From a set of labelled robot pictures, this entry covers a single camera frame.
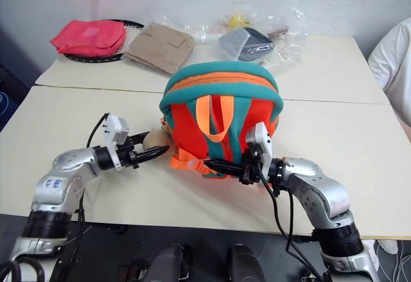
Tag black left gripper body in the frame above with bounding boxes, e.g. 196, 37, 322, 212
116, 135, 139, 170

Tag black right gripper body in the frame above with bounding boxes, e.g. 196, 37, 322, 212
238, 148, 268, 187

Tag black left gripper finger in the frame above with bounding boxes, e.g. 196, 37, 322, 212
134, 145, 171, 164
129, 131, 152, 145

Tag small beige box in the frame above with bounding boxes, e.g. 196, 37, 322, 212
142, 128, 171, 152

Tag orange and teal backpack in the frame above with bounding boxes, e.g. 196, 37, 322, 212
158, 60, 284, 181

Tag dark rounded shape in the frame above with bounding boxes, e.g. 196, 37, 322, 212
148, 243, 191, 282
226, 244, 267, 282

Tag brown cardboard sheets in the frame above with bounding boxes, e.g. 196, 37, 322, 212
123, 22, 197, 76

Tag red fabric pouch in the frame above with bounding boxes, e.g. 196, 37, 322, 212
49, 19, 127, 58

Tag grey case in plastic bag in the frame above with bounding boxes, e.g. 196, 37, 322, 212
218, 27, 276, 62

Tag clear crumpled plastic bag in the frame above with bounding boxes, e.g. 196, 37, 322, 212
153, 5, 311, 76

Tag blue object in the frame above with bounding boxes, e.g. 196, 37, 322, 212
0, 90, 17, 126

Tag brown wooden item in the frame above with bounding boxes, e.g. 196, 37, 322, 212
267, 28, 290, 39

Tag yellow toy in plastic bag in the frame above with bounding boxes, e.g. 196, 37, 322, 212
223, 13, 252, 28

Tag person in white clothing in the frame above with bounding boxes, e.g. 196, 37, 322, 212
367, 16, 411, 129

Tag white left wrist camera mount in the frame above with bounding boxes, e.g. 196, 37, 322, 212
102, 113, 131, 172

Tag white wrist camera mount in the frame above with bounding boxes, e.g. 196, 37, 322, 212
102, 113, 131, 172
245, 121, 274, 169

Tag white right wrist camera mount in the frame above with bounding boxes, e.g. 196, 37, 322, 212
245, 121, 274, 169

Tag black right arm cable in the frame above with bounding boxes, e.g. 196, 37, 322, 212
255, 163, 326, 282

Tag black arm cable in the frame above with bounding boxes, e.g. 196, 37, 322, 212
255, 163, 326, 282
62, 112, 110, 282

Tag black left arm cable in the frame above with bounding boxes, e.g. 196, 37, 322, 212
62, 112, 110, 282

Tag white floor cables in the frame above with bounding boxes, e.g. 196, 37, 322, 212
362, 238, 411, 282

